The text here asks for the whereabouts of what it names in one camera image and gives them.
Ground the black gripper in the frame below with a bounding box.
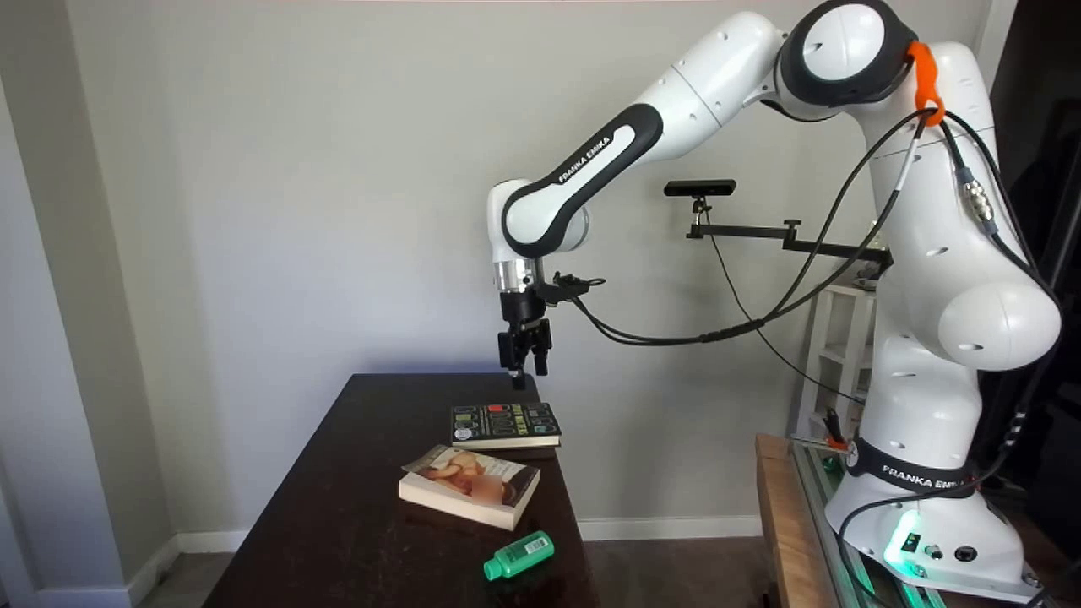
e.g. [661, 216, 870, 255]
[497, 283, 557, 379]

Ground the book with portrait cover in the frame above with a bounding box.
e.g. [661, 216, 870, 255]
[397, 444, 547, 533]

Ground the green plastic bottle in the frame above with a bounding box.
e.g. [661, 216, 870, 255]
[479, 526, 560, 583]

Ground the dark wooden dresser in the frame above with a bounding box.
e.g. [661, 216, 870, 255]
[199, 372, 601, 608]

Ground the white shelf unit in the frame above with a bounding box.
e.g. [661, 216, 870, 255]
[792, 279, 882, 450]

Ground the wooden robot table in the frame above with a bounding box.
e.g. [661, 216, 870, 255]
[755, 432, 844, 608]

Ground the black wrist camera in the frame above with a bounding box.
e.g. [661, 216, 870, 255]
[538, 271, 610, 307]

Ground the thin black camera cable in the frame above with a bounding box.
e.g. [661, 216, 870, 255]
[699, 198, 873, 410]

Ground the black stereo camera bar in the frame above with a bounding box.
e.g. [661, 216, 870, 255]
[661, 175, 741, 202]

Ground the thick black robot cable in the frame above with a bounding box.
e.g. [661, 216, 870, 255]
[571, 106, 943, 348]

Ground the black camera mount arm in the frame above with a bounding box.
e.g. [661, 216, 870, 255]
[683, 196, 900, 274]

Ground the orange cable clip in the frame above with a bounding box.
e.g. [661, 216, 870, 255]
[907, 41, 950, 133]

